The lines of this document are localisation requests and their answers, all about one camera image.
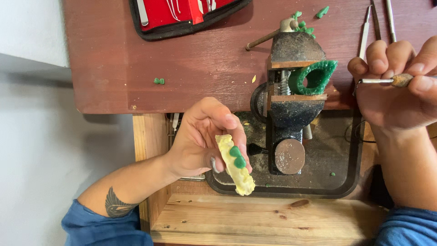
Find red tool case black edge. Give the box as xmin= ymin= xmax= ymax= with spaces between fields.
xmin=129 ymin=0 xmax=252 ymax=42

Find yellow dental plaster cast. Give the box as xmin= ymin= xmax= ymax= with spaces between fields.
xmin=215 ymin=134 xmax=256 ymax=196

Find green wax ring block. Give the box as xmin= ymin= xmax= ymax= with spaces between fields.
xmin=288 ymin=60 xmax=338 ymax=96

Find flat silver tool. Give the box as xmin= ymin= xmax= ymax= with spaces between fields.
xmin=137 ymin=0 xmax=149 ymax=26

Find black metal bench vise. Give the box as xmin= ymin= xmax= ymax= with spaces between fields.
xmin=246 ymin=17 xmax=328 ymax=175

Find thin black wire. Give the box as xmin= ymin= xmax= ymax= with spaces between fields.
xmin=344 ymin=120 xmax=377 ymax=144

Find silver knurled hand tool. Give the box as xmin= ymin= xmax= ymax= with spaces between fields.
xmin=386 ymin=0 xmax=397 ymax=44

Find person's left hand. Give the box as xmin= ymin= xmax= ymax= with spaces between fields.
xmin=167 ymin=97 xmax=253 ymax=180

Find black plastic tray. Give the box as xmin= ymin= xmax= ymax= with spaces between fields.
xmin=205 ymin=110 xmax=364 ymax=199

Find metal carving tool brown grip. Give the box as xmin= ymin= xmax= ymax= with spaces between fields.
xmin=353 ymin=73 xmax=414 ymax=97

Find cluster of green wax bits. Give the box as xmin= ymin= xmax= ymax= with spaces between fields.
xmin=291 ymin=11 xmax=317 ymax=39

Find green wax crowns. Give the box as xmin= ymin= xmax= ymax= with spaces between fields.
xmin=229 ymin=146 xmax=247 ymax=169

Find silver spatula tool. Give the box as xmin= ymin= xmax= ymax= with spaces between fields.
xmin=358 ymin=5 xmax=373 ymax=59

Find wooden bench drawer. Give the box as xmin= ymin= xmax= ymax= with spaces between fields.
xmin=132 ymin=113 xmax=437 ymax=246

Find person's right hand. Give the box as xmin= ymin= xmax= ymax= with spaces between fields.
xmin=348 ymin=35 xmax=437 ymax=131

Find dark metal hand tool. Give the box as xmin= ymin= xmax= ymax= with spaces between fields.
xmin=370 ymin=0 xmax=382 ymax=41

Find blue shirt sleeve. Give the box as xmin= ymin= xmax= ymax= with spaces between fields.
xmin=61 ymin=199 xmax=154 ymax=246
xmin=374 ymin=206 xmax=437 ymax=246

